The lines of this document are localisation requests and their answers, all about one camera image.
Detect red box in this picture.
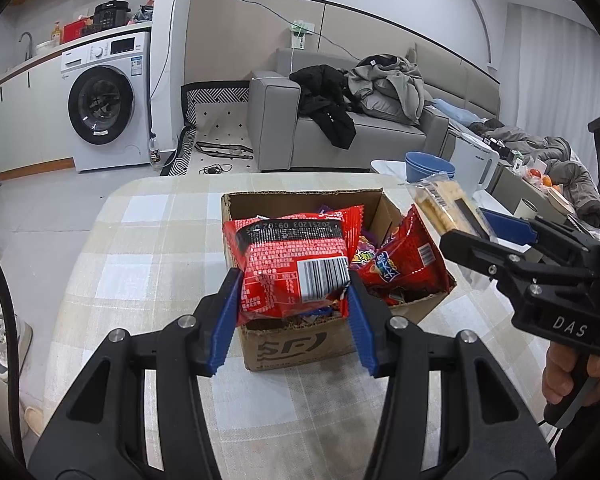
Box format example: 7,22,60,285
61,19,95,43

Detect grey coffee table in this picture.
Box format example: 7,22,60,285
487,165,588,226

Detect grey sofa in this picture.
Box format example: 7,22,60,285
247,42,501,173

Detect grey blanket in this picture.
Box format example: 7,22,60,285
472,119,600,226

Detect red chip bag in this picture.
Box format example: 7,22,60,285
352,205,456,306

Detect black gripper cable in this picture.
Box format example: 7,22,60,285
0,227,31,468

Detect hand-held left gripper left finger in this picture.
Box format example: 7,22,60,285
27,266,246,480

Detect checked tablecloth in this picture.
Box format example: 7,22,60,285
42,172,556,480

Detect wall socket with charger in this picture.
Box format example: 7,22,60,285
287,20,317,51

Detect clear biscuit packet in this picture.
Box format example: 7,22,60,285
407,172,496,242

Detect black pressure cooker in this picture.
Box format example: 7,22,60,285
91,0,132,33

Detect stacked blue bowls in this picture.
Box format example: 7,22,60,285
405,151,456,183

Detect brown cardboard box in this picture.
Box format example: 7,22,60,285
221,189,457,372

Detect light blue cloth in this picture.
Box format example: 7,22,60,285
432,99,481,128

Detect white kitchen counter cabinet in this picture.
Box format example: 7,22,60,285
0,22,153,181

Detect person's right hand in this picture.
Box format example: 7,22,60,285
541,345,600,406

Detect white electric kettle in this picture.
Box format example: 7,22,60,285
450,137,501,196

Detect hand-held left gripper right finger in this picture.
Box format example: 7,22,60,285
347,270,558,480

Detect red black snack packet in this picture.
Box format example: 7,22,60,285
223,205,365,328

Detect black jacket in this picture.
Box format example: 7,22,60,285
289,65,357,150

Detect black white patterned mat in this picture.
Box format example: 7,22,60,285
160,81,255,177

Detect beige food bowl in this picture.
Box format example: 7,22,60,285
545,189,580,213

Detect white curtain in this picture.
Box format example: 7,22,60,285
507,2,600,141

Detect grey clothes pile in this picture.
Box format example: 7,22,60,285
346,54,426,127

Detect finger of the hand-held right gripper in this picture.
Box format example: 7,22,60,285
439,230,597,292
480,209,600,269

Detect white washing machine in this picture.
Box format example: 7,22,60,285
60,31,153,173

